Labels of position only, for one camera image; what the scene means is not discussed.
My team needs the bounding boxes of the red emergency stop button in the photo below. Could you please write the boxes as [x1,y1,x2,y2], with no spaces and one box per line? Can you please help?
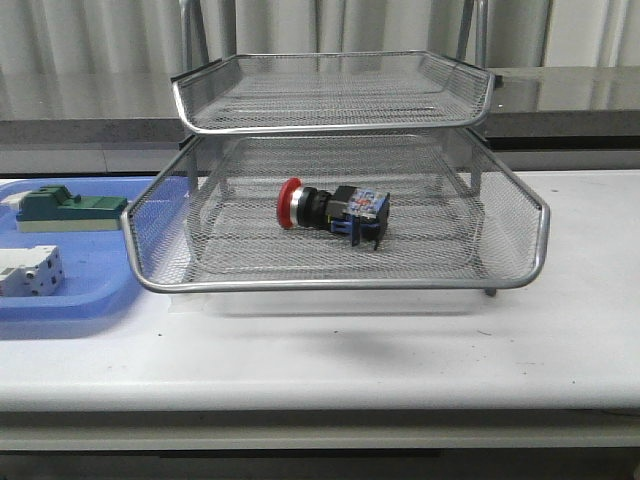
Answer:
[276,177,391,250]

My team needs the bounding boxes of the silver mesh tray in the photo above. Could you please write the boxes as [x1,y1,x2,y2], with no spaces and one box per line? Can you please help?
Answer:
[121,128,550,293]
[187,170,485,281]
[171,51,495,135]

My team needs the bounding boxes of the silver mesh bottom tray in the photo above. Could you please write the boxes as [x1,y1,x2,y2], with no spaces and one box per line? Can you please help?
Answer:
[187,170,485,281]

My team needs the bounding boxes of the silver mesh top tray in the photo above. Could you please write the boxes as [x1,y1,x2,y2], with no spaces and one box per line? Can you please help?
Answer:
[171,51,495,135]

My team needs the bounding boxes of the blue plastic tray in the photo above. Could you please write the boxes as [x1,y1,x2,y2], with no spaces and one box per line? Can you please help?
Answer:
[1,176,151,321]

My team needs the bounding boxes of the white circuit breaker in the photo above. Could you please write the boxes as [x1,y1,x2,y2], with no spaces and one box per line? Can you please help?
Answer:
[1,245,64,297]

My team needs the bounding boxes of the grey metal rack frame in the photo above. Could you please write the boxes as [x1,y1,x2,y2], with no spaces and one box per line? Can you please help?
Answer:
[184,169,498,298]

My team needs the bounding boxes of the green electrical switch block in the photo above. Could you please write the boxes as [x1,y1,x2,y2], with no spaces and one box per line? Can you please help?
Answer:
[1,185,128,233]

